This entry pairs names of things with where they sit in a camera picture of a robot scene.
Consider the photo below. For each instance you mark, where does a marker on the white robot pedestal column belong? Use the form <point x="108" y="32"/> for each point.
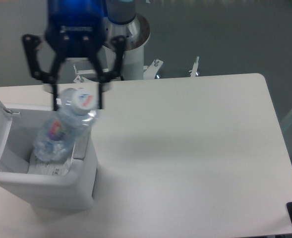
<point x="137" y="34"/>

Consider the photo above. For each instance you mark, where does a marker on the white pedestal base frame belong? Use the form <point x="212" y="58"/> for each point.
<point x="149" y="71"/>

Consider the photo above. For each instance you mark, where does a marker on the crushed clear plastic bottle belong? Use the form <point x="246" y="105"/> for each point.
<point x="77" y="112"/>

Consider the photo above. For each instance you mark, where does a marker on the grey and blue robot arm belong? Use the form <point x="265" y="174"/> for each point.
<point x="117" y="11"/>

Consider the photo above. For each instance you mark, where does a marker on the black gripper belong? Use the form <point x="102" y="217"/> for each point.
<point x="75" y="30"/>

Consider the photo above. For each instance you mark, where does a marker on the white plastic wrapper bag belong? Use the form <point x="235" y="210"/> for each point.
<point x="49" y="168"/>

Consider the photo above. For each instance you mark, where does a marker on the white trash can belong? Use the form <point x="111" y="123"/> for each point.
<point x="74" y="191"/>

